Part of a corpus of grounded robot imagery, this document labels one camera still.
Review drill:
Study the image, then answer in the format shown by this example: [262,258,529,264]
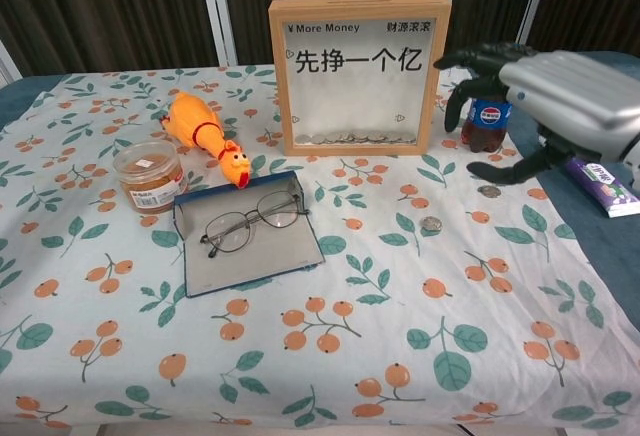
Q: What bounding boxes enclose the purple white toothpaste tube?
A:
[564,157,640,219]

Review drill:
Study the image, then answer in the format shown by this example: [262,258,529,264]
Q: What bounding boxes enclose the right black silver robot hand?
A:
[432,40,640,186]

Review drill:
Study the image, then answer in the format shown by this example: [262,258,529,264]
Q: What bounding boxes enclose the small cola bottle blue cap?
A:
[459,97,515,153]

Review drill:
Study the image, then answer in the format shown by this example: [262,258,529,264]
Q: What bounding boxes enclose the clear round plastic jar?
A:
[111,139,190,215]

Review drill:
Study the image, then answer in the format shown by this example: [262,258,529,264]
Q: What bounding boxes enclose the grey notebook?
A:
[172,170,325,299]

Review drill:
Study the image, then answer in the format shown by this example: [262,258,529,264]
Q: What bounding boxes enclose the yellow rubber chicken toy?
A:
[158,89,253,190]

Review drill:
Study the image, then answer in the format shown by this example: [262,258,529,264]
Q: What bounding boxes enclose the thin metal frame eyeglasses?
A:
[199,192,312,260]

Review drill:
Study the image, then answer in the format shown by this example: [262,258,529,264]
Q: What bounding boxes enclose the wooden frame coin box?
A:
[268,0,453,158]

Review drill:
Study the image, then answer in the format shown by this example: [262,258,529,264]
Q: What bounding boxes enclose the floral fruit print tablecloth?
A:
[0,64,640,430]

